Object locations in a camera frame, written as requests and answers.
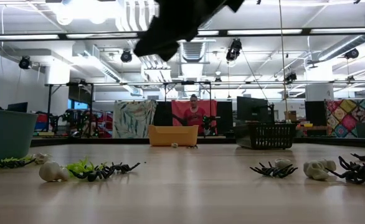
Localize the black aluminium table frame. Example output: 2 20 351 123
29 136 365 149

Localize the teal plastic bin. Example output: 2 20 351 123
0 108 39 164

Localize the standing person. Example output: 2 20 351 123
182 94 208 127

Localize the seated person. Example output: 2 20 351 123
76 109 93 136

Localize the red cloth backdrop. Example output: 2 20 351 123
171 99 217 127

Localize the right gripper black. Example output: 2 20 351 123
133 0 245 62

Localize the black overhead light bar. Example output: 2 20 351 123
0 29 365 40

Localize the black metal frame rack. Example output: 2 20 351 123
47 81 213 138

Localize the brown cardboard box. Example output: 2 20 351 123
284 111 298 123

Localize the black upright panel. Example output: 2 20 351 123
216 101 234 135
153 101 173 127

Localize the colourful patchwork quilt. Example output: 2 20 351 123
325 98 365 139

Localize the black mesh basket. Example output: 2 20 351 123
234 123 298 151

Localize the blue lit screen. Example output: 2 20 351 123
67 98 90 110

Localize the leaf print cloth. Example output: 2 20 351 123
113 100 158 139

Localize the yellow plastic bin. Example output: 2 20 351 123
148 124 199 147

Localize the green plastic spider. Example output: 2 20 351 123
65 157 107 178
0 155 34 164

